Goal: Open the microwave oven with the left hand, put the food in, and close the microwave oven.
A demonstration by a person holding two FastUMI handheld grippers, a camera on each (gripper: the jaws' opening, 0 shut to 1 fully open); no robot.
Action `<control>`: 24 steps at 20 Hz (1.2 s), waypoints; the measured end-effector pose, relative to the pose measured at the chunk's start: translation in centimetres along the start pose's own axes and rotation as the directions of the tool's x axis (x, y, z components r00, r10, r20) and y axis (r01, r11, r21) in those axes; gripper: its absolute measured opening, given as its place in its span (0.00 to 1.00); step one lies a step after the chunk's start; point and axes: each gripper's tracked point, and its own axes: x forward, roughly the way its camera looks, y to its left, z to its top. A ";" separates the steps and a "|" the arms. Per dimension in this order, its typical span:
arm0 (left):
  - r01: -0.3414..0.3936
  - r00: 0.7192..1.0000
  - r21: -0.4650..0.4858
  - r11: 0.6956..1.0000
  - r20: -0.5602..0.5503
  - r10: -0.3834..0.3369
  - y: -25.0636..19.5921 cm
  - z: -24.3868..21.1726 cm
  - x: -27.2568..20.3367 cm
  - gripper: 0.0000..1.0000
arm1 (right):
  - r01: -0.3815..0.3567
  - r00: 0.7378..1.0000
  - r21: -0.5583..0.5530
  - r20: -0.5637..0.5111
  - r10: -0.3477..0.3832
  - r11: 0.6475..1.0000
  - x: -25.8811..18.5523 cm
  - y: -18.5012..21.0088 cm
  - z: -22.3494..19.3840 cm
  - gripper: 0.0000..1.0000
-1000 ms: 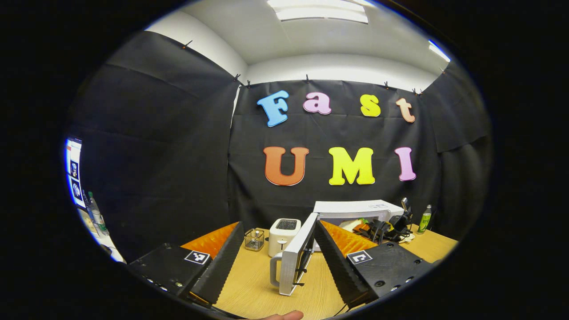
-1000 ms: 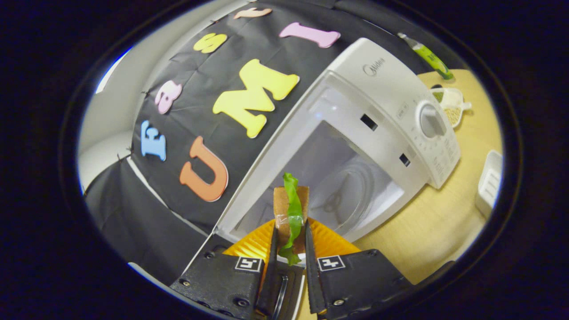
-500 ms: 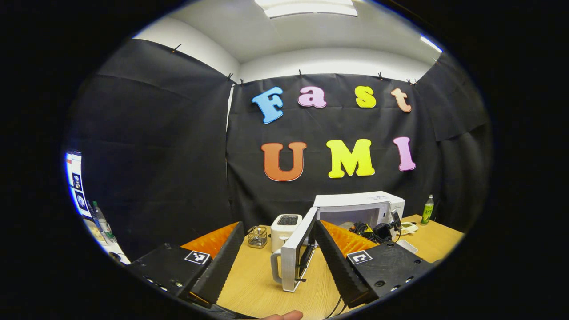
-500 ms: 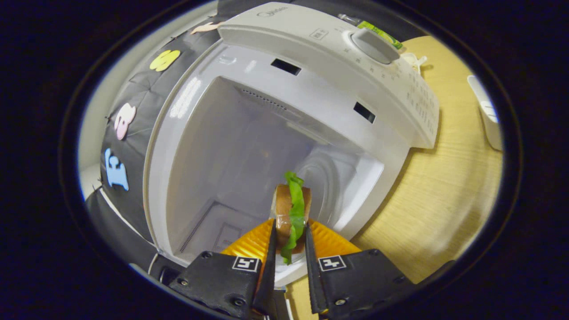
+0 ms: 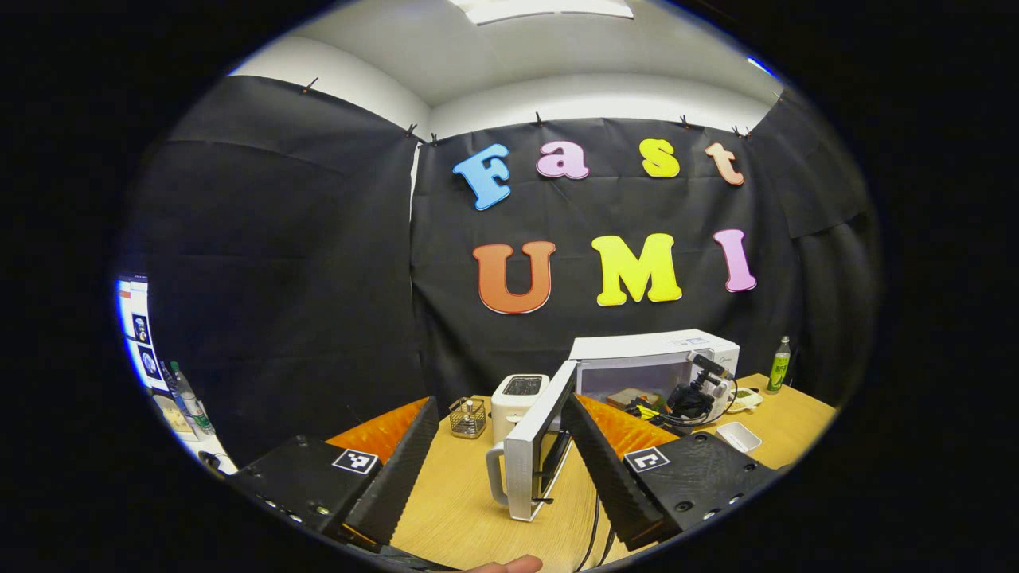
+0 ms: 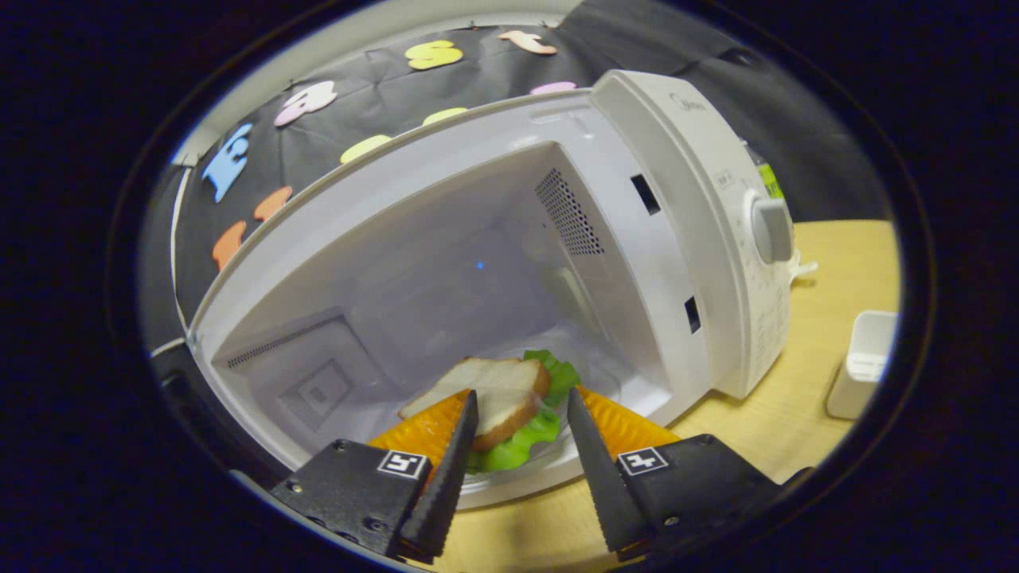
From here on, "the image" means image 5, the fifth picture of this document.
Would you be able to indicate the white microwave oven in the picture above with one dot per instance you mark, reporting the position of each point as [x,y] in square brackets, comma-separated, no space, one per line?
[637,346]

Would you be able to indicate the wall poster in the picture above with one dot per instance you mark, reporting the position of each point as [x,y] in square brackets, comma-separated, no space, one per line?
[142,334]

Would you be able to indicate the small white rectangular dish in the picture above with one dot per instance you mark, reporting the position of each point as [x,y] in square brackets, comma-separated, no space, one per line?
[739,438]

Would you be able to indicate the clear plastic bottle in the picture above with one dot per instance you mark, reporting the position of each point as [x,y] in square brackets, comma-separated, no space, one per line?
[191,402]

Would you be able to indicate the white divided snack tray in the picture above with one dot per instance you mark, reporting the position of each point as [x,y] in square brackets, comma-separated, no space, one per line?
[748,400]

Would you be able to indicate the long ceiling light panel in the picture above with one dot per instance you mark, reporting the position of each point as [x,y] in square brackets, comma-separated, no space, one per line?
[541,9]

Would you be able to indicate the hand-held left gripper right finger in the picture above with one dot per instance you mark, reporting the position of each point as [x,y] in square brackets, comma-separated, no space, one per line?
[605,477]

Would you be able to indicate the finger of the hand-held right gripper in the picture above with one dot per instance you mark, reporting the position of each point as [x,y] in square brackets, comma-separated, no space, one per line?
[646,412]

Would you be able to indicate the green drink bottle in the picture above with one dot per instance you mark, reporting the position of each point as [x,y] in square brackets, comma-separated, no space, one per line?
[778,370]

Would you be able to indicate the sandwich with lettuce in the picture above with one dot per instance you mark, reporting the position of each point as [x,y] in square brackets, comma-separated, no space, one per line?
[629,398]

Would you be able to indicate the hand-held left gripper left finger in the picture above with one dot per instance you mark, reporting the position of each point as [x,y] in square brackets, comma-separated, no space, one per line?
[394,477]

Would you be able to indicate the black backdrop cloth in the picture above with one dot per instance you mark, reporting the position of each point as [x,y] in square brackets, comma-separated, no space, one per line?
[318,278]

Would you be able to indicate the row of small cloth clips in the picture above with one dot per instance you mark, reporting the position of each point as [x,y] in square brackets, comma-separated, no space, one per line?
[539,121]

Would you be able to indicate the white toaster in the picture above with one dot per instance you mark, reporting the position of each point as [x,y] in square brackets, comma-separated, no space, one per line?
[517,406]

